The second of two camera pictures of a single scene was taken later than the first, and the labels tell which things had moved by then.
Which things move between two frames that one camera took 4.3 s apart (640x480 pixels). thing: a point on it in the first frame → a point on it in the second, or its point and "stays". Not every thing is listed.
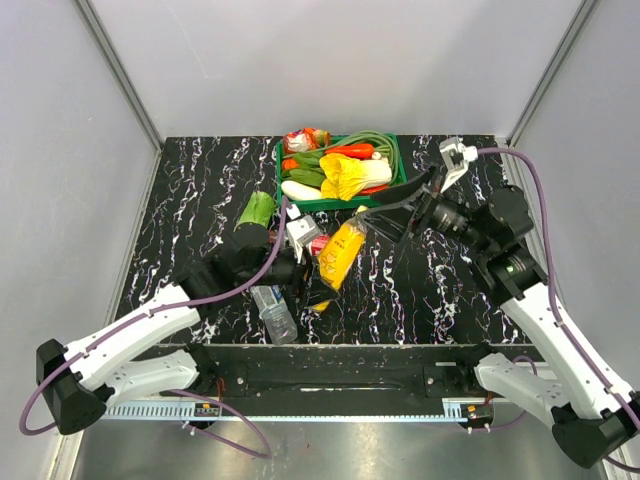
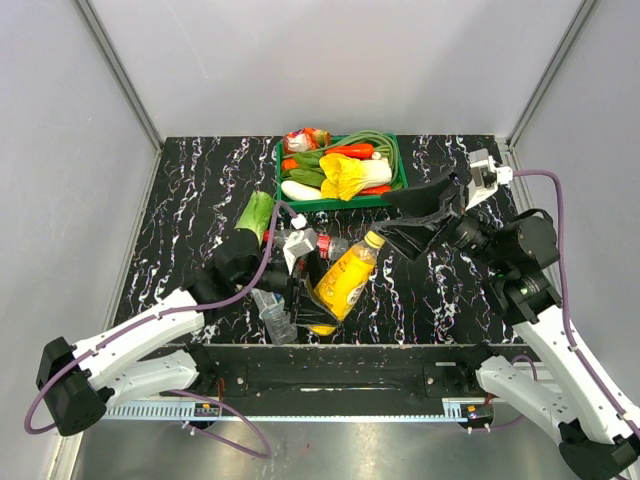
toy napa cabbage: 260,210 stays
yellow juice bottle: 341,252 → 340,290
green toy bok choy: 310,169 stays
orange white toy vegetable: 305,139 stays
